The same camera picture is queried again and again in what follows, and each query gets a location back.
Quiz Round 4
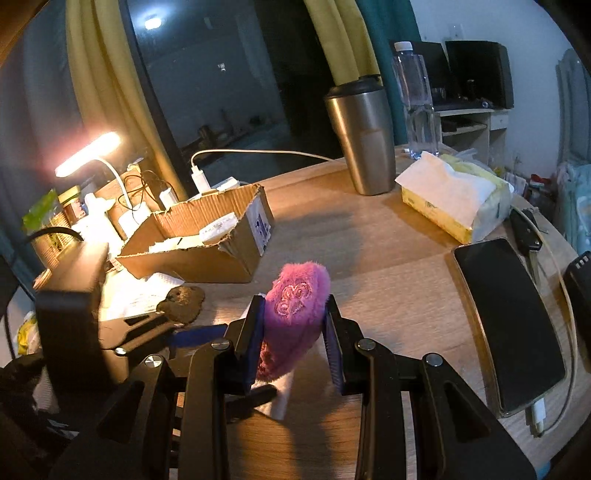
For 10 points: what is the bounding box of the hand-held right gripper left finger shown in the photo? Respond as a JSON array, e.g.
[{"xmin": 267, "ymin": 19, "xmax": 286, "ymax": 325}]
[{"xmin": 51, "ymin": 295, "xmax": 278, "ymax": 480}]

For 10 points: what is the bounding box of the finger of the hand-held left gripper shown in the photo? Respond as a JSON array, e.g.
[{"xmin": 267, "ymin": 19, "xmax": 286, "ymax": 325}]
[
  {"xmin": 226, "ymin": 385, "xmax": 278, "ymax": 414},
  {"xmin": 99, "ymin": 310, "xmax": 227, "ymax": 354}
]

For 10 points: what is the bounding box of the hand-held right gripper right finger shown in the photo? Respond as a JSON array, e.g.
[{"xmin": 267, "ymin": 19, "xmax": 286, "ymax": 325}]
[{"xmin": 323, "ymin": 295, "xmax": 539, "ymax": 480}]

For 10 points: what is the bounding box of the brown plush keychain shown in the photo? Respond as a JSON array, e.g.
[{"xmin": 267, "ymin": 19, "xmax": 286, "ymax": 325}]
[{"xmin": 157, "ymin": 285, "xmax": 205, "ymax": 324}]

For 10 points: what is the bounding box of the pink plush toy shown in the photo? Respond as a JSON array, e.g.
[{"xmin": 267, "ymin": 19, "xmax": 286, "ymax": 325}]
[{"xmin": 256, "ymin": 262, "xmax": 332, "ymax": 383}]

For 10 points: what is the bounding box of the cardboard box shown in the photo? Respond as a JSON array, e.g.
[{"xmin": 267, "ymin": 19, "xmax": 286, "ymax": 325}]
[{"xmin": 115, "ymin": 183, "xmax": 276, "ymax": 283}]

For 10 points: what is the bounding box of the white paper slip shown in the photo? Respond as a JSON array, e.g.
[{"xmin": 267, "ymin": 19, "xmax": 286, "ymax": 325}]
[{"xmin": 256, "ymin": 369, "xmax": 297, "ymax": 421}]

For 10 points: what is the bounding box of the white paper sheet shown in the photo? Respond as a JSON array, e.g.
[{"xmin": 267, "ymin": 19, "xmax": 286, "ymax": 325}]
[{"xmin": 99, "ymin": 270, "xmax": 185, "ymax": 320}]

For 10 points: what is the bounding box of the white packet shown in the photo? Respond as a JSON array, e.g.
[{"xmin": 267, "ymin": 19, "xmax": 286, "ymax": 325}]
[{"xmin": 201, "ymin": 212, "xmax": 239, "ymax": 245}]

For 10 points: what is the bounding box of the green snack packet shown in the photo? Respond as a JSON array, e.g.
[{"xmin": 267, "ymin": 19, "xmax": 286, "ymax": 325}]
[{"xmin": 23, "ymin": 189, "xmax": 61, "ymax": 232}]

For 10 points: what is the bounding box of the brown label jar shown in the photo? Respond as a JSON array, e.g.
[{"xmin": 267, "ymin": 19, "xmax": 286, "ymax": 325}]
[{"xmin": 58, "ymin": 185, "xmax": 88, "ymax": 223}]

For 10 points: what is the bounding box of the white desk lamp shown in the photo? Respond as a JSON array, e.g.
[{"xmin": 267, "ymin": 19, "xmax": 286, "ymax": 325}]
[{"xmin": 54, "ymin": 131, "xmax": 153, "ymax": 241}]

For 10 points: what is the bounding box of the black smartphone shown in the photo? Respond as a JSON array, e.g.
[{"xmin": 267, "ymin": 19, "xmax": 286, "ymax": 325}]
[{"xmin": 451, "ymin": 237, "xmax": 568, "ymax": 418}]

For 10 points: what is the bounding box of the yellow white sponge block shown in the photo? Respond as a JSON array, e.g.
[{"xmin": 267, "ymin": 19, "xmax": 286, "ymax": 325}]
[{"xmin": 394, "ymin": 151, "xmax": 515, "ymax": 244}]

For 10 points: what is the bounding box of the steel tumbler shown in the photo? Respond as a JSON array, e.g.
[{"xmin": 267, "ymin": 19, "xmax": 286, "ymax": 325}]
[{"xmin": 323, "ymin": 75, "xmax": 397, "ymax": 196}]

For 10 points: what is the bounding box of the black car key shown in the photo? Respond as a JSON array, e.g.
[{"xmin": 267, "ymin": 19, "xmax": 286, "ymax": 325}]
[{"xmin": 509, "ymin": 209, "xmax": 543, "ymax": 282}]

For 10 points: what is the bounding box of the black ribbed device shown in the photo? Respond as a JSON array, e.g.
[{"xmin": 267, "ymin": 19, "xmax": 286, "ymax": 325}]
[{"xmin": 564, "ymin": 251, "xmax": 591, "ymax": 325}]

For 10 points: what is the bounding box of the yellow curtain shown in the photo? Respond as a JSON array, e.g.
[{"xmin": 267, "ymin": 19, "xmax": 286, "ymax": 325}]
[
  {"xmin": 302, "ymin": 0, "xmax": 382, "ymax": 87},
  {"xmin": 65, "ymin": 0, "xmax": 186, "ymax": 200}
]

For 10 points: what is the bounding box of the white television stand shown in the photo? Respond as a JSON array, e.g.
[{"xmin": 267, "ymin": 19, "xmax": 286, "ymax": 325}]
[{"xmin": 434, "ymin": 104, "xmax": 511, "ymax": 168}]

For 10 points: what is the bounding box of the dark window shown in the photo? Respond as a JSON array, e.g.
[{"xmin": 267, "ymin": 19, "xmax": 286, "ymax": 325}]
[{"xmin": 127, "ymin": 0, "xmax": 338, "ymax": 160}]

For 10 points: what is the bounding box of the clear water bottle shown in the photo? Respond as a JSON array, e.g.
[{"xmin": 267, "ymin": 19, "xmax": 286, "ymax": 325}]
[{"xmin": 392, "ymin": 41, "xmax": 441, "ymax": 160}]

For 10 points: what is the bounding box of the light blue blanket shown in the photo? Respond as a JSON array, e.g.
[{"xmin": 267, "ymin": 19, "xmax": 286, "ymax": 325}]
[{"xmin": 556, "ymin": 161, "xmax": 591, "ymax": 256}]

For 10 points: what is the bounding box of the black television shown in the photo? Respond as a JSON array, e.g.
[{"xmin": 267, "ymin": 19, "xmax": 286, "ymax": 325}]
[{"xmin": 444, "ymin": 40, "xmax": 515, "ymax": 110}]

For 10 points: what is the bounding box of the teal curtain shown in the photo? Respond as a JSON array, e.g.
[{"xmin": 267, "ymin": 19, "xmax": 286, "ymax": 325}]
[{"xmin": 355, "ymin": 0, "xmax": 423, "ymax": 139}]

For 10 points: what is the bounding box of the grey padded headboard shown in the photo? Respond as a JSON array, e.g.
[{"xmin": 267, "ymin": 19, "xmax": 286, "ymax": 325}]
[{"xmin": 556, "ymin": 48, "xmax": 591, "ymax": 163}]

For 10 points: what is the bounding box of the black cable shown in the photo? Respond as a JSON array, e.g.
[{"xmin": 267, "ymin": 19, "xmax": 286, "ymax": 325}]
[{"xmin": 117, "ymin": 170, "xmax": 163, "ymax": 213}]

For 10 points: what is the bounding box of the white charger cable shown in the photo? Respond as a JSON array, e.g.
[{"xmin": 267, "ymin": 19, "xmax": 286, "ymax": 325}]
[{"xmin": 191, "ymin": 149, "xmax": 335, "ymax": 174}]

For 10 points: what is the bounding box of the beige phone charging cable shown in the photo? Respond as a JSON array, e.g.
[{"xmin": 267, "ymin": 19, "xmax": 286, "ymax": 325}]
[{"xmin": 522, "ymin": 210, "xmax": 578, "ymax": 437}]

